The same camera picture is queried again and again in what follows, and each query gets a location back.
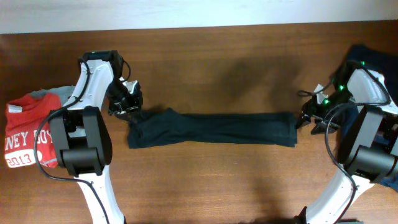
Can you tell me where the black t-shirt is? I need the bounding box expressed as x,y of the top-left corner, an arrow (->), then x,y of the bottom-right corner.
127,108 -> 298,149

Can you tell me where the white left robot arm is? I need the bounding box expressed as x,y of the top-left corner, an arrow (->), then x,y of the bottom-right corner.
49,50 -> 142,223

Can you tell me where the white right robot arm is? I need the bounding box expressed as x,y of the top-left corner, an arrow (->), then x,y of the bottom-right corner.
294,60 -> 397,223

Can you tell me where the grey folded t-shirt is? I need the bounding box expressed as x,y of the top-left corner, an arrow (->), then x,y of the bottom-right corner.
29,85 -> 75,105

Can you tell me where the navy blue t-shirt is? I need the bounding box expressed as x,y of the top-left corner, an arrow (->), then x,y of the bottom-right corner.
332,44 -> 398,190

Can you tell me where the red printed t-shirt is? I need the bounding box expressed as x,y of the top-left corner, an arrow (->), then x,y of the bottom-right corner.
4,93 -> 62,168

